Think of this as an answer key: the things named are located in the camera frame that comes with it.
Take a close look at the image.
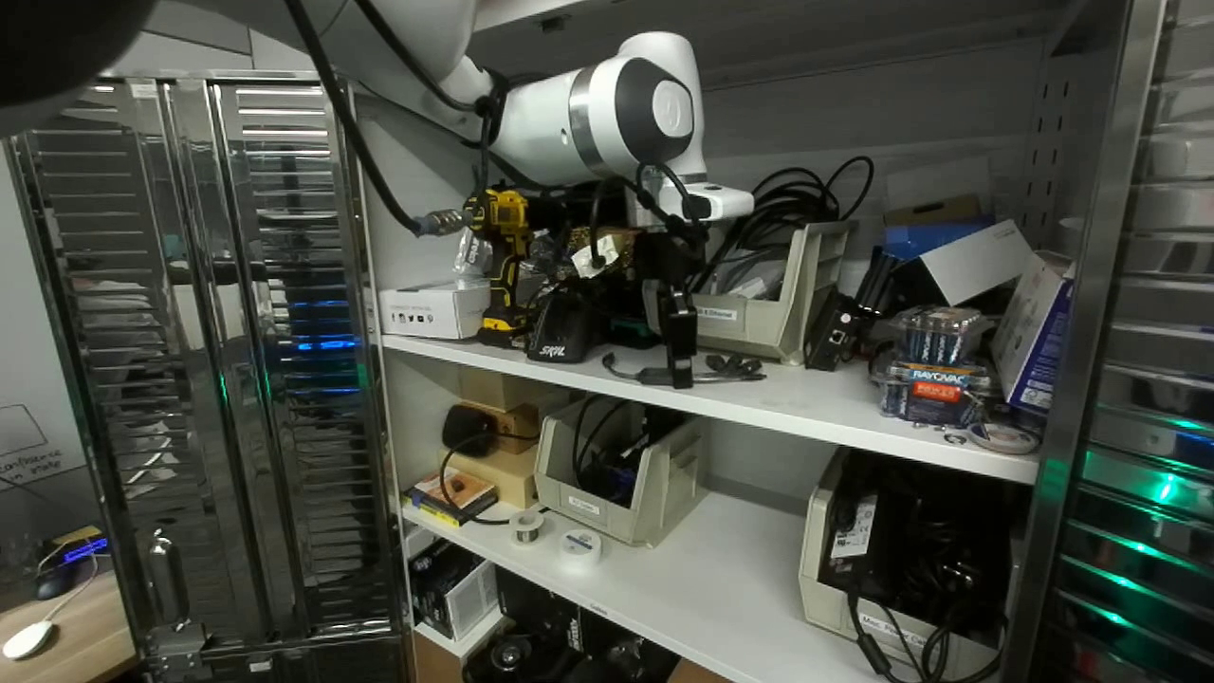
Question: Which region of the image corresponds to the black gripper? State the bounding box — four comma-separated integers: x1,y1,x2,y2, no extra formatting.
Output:
626,225,704,390

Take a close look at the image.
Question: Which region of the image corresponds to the grey cable with black plugs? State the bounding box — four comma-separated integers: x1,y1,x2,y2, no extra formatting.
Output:
600,344,769,390

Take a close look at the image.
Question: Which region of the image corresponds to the grey plastic tool box bin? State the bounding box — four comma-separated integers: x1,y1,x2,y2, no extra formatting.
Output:
690,219,855,369

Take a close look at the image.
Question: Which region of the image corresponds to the black small box device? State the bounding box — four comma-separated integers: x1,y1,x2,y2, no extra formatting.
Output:
805,291,864,372

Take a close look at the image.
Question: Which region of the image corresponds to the brown cardboard box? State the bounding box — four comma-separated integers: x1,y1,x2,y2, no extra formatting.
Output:
439,377,545,514

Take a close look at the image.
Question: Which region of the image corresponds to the white cardboard box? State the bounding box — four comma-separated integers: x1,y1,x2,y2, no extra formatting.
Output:
380,276,492,340

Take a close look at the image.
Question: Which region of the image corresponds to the blue box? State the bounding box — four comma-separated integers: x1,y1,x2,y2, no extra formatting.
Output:
876,219,1000,268

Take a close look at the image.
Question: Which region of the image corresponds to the yellow black flat tool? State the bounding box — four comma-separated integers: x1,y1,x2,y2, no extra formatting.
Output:
411,487,503,533

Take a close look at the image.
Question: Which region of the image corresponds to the white open box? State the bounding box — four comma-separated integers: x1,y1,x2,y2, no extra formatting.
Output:
411,543,503,643

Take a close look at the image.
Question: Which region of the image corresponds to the white printed product box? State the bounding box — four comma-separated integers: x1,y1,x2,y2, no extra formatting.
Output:
989,257,1077,412

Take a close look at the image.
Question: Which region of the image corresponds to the black battery charger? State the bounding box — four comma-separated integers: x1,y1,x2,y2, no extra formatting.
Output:
528,276,617,369

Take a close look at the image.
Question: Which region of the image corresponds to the metal shelf unit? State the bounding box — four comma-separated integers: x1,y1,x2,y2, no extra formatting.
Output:
355,0,1172,683

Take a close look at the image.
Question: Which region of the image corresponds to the grey storage bin with label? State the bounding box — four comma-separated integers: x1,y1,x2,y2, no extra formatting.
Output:
535,400,712,550

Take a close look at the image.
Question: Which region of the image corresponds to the black rounded device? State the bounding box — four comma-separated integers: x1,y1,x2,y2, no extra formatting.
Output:
439,401,503,459

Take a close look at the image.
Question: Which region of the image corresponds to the battery pack with orange label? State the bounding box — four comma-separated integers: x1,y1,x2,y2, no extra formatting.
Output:
871,355,996,429

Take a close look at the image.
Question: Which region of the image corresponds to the upright battery pack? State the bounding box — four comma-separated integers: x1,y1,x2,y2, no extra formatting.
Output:
894,304,996,372

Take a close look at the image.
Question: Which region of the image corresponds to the white cardboard sheet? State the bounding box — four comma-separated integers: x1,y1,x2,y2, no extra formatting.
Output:
919,219,1038,306

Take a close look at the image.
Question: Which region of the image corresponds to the metal server rack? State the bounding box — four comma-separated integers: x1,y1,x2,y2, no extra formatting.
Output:
2,73,411,660

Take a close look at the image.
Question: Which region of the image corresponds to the black cable bundle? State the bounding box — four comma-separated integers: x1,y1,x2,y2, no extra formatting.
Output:
726,153,880,257

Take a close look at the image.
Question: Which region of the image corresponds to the yellow black cordless drill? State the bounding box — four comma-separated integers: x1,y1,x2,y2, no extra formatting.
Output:
465,187,544,350

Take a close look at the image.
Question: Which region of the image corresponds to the grey storage bin with cables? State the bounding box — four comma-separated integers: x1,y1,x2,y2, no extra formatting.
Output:
794,447,1037,681

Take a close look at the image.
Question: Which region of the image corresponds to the black robot cable hose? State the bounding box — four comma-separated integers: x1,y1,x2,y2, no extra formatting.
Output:
282,0,497,243

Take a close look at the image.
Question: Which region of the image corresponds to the wire coil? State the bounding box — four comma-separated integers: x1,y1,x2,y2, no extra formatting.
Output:
972,412,1046,459

